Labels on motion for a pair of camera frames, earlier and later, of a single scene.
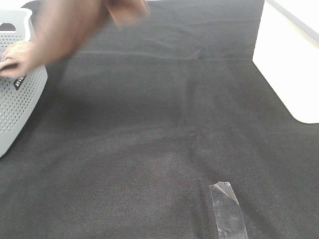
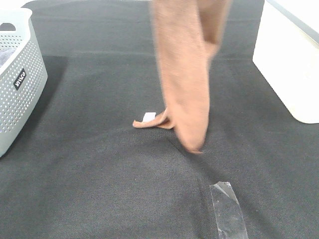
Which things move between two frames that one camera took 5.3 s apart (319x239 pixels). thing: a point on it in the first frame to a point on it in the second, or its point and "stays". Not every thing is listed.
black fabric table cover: x=132 y=130 stays
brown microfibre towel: x=65 y=27 to x=187 y=34
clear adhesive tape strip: x=228 y=214 stays
